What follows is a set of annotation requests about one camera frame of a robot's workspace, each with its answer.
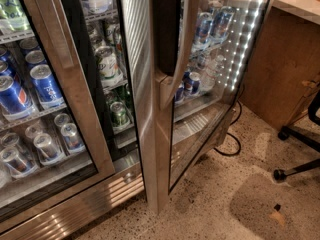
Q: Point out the blue pepsi can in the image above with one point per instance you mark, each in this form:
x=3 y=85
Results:
x=14 y=99
x=46 y=86

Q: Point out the front 7up can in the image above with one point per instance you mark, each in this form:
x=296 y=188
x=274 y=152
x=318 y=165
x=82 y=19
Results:
x=107 y=66

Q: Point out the clear water bottle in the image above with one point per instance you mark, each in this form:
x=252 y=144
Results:
x=211 y=72

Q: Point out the silver can bottom left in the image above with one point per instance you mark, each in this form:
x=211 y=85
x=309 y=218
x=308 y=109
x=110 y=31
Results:
x=49 y=151

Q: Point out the stainless fridge base grille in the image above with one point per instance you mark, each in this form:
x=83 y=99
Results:
x=168 y=149

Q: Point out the front blue pepsi can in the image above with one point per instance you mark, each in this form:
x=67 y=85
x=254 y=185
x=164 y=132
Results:
x=46 y=86

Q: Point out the fridge glass door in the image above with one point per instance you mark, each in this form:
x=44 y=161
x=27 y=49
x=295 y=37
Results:
x=169 y=44
x=55 y=33

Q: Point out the green can lower shelf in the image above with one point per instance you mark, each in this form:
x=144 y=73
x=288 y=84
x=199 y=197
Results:
x=119 y=116

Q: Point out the left blue pepsi can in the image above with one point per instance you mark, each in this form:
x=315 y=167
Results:
x=14 y=99

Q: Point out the wooden cabinet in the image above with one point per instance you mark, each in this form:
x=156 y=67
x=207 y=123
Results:
x=282 y=76

